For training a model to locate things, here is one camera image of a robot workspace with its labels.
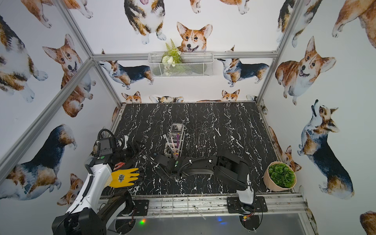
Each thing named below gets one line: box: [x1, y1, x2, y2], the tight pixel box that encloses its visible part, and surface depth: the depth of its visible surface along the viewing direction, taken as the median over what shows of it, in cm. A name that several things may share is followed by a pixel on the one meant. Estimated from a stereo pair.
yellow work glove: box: [109, 167, 140, 188], surface depth 83 cm
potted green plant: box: [263, 161, 298, 192], surface depth 75 cm
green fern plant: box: [161, 38, 183, 68], surface depth 85 cm
